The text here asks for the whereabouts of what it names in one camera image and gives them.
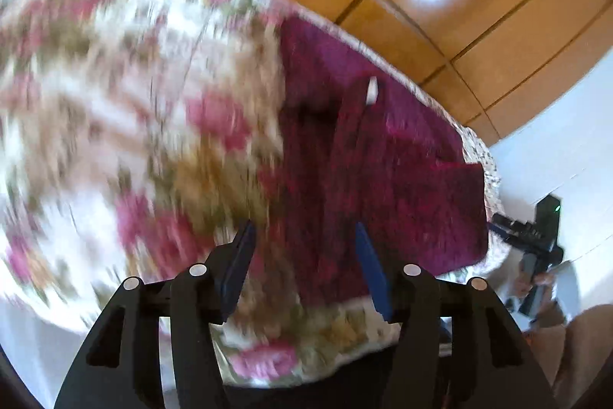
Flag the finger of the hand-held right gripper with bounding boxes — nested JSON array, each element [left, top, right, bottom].
[[488, 212, 536, 250]]

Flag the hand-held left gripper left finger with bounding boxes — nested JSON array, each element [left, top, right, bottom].
[[54, 220, 257, 409]]

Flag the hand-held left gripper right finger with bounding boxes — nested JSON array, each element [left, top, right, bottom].
[[354, 221, 559, 409]]

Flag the dark red knit sweater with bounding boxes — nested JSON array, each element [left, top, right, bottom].
[[275, 13, 490, 309]]

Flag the person's right hand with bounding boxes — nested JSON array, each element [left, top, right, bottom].
[[515, 268, 559, 297]]

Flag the person's brown pants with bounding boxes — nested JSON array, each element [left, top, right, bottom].
[[524, 301, 613, 409]]

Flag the floral bedspread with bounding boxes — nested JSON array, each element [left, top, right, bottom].
[[0, 0, 503, 391]]

